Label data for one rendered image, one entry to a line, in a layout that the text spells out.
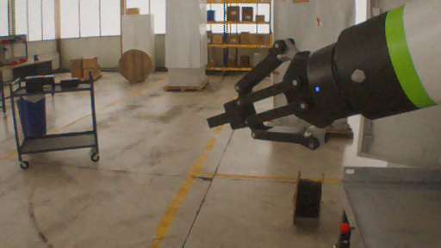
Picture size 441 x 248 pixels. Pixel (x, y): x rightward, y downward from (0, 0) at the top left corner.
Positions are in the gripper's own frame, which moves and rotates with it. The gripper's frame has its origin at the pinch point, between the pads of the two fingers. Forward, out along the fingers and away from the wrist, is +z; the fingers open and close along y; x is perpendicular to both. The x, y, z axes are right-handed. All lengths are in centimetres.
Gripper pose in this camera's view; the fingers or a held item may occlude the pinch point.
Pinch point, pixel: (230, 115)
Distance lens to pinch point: 49.3
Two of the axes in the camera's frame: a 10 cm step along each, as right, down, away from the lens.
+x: -7.4, 2.7, -6.2
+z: -5.9, 1.9, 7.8
